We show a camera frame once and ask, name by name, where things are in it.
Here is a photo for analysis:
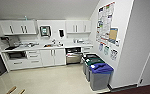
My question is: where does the grey bin green lid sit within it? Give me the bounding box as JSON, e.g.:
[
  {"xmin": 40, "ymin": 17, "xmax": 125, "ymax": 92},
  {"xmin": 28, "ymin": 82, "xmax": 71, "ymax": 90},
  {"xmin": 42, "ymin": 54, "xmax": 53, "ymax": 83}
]
[{"xmin": 84, "ymin": 57, "xmax": 107, "ymax": 83}]

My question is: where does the white base cabinet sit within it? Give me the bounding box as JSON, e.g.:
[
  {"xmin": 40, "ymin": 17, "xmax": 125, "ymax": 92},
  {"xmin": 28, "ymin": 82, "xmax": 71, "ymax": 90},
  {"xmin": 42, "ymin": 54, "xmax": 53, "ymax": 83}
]
[{"xmin": 2, "ymin": 43, "xmax": 95, "ymax": 72}]

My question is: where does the black built-in microwave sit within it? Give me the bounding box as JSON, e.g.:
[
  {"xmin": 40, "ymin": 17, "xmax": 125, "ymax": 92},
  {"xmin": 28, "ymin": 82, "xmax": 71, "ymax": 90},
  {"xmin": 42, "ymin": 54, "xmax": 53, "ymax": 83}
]
[{"xmin": 7, "ymin": 51, "xmax": 27, "ymax": 60}]

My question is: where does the stainless steel dishwasher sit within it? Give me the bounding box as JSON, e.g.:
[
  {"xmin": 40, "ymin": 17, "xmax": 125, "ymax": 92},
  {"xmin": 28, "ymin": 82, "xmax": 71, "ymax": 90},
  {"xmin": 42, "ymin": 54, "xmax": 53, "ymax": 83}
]
[{"xmin": 64, "ymin": 46, "xmax": 84, "ymax": 65}]

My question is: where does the large colourful wall poster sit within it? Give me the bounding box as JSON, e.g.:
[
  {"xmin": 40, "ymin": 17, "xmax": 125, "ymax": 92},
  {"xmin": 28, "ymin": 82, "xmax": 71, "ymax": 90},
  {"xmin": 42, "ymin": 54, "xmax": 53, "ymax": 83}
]
[{"xmin": 95, "ymin": 1, "xmax": 117, "ymax": 45}]

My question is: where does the blue spray bottle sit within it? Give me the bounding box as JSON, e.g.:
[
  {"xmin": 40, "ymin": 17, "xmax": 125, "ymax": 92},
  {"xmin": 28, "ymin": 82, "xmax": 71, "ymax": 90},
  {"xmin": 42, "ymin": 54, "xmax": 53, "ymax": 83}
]
[{"xmin": 23, "ymin": 15, "xmax": 28, "ymax": 22}]

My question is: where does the tan paper sheet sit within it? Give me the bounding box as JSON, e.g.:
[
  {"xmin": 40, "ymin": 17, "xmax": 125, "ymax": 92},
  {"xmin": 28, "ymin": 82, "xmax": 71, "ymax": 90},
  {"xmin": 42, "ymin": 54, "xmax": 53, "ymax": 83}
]
[{"xmin": 108, "ymin": 27, "xmax": 119, "ymax": 44}]

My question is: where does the steel paper towel dispenser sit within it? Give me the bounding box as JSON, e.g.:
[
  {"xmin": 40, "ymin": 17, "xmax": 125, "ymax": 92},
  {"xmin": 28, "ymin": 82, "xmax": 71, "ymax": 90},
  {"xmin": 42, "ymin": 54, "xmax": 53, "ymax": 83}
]
[{"xmin": 39, "ymin": 25, "xmax": 53, "ymax": 38}]

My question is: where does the chrome faucet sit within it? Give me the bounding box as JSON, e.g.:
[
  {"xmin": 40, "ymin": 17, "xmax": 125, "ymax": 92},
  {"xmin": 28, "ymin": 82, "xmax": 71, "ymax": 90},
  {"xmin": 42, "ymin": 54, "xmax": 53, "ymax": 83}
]
[{"xmin": 50, "ymin": 39, "xmax": 56, "ymax": 45}]

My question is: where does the grey bin blue lid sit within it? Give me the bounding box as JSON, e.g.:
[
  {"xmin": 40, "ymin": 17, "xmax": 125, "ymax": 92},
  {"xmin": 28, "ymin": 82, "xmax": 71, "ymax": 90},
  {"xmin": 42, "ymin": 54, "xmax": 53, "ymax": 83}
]
[{"xmin": 89, "ymin": 63, "xmax": 115, "ymax": 92}]

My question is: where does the black soap dispenser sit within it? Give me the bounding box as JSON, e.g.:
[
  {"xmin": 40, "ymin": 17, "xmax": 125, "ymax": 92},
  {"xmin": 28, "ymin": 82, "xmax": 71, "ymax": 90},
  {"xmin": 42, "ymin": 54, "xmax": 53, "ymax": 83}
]
[{"xmin": 58, "ymin": 29, "xmax": 65, "ymax": 38}]

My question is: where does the white wall cabinet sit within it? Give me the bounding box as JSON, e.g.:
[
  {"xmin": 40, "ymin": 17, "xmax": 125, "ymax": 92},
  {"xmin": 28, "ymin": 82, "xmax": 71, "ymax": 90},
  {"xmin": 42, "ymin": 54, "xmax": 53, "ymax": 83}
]
[
  {"xmin": 0, "ymin": 19, "xmax": 39, "ymax": 36},
  {"xmin": 65, "ymin": 19, "xmax": 92, "ymax": 34}
]

